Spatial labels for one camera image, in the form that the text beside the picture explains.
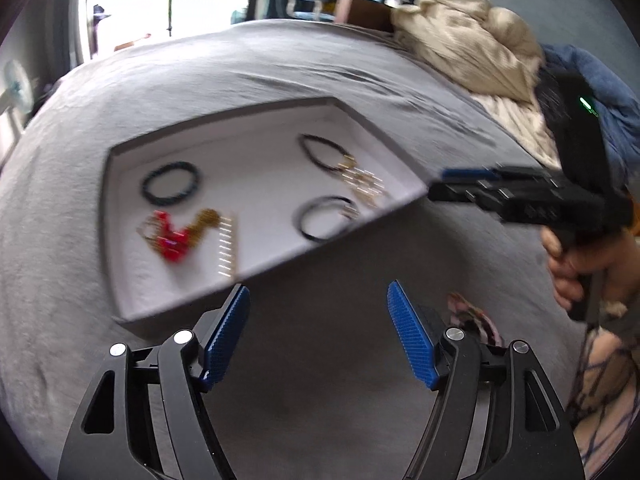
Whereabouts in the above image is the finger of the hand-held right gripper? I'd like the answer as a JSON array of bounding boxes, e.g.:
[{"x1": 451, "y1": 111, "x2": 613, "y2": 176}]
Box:
[
  {"x1": 427, "y1": 181, "x2": 507, "y2": 212},
  {"x1": 440, "y1": 166, "x2": 551, "y2": 184}
]

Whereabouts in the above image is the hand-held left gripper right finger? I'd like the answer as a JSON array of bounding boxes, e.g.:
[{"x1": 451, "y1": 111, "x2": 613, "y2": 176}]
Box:
[{"x1": 386, "y1": 281, "x2": 586, "y2": 480}]

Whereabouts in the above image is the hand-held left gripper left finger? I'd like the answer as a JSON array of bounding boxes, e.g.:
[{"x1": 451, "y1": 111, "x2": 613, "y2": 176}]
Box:
[{"x1": 57, "y1": 284, "x2": 251, "y2": 480}]

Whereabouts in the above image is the patterned fabric piece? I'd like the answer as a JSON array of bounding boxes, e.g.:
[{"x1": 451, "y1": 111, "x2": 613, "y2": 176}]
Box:
[{"x1": 446, "y1": 292, "x2": 503, "y2": 348}]

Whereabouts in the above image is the red charm bracelet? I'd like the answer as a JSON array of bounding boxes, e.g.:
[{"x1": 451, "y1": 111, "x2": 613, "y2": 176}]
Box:
[{"x1": 136, "y1": 207, "x2": 221, "y2": 264}]

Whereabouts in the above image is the black cord bracelet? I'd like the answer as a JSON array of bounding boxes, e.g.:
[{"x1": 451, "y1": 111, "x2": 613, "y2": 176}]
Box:
[{"x1": 292, "y1": 195, "x2": 361, "y2": 243}]

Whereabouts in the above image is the dark purple bead bracelet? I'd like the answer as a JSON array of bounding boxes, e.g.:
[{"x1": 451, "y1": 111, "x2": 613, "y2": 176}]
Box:
[{"x1": 298, "y1": 133, "x2": 386, "y2": 207}]

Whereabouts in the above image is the shallow grey cardboard box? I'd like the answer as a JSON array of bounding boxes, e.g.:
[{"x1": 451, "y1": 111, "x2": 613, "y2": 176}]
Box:
[{"x1": 97, "y1": 96, "x2": 431, "y2": 333}]

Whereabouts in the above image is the large black bead bracelet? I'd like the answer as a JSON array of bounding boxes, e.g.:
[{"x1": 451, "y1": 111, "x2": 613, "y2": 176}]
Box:
[{"x1": 141, "y1": 160, "x2": 204, "y2": 206}]

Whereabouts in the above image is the person's right forearm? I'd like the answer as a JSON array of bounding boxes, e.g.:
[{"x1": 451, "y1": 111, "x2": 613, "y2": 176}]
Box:
[{"x1": 567, "y1": 300, "x2": 640, "y2": 480}]

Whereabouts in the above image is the person's right hand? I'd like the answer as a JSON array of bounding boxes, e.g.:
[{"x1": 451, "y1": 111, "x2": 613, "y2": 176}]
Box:
[{"x1": 540, "y1": 227, "x2": 640, "y2": 317}]

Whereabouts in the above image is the blue blanket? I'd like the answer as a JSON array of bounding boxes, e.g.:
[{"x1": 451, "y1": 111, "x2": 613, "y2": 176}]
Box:
[{"x1": 540, "y1": 42, "x2": 640, "y2": 191}]

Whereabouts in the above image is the grey bed cover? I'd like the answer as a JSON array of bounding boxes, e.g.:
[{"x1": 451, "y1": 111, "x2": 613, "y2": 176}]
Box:
[{"x1": 0, "y1": 17, "x2": 591, "y2": 480}]

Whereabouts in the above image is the cream blanket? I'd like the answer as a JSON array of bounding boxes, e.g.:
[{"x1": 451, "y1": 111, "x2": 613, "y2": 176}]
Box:
[{"x1": 390, "y1": 0, "x2": 561, "y2": 168}]

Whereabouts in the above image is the white standing fan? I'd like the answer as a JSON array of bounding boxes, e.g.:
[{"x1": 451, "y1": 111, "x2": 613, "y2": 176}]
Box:
[{"x1": 0, "y1": 59, "x2": 32, "y2": 116}]

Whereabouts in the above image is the glass balcony door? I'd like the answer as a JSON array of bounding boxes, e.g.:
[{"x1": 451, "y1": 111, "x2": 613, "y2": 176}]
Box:
[{"x1": 80, "y1": 0, "x2": 261, "y2": 56}]

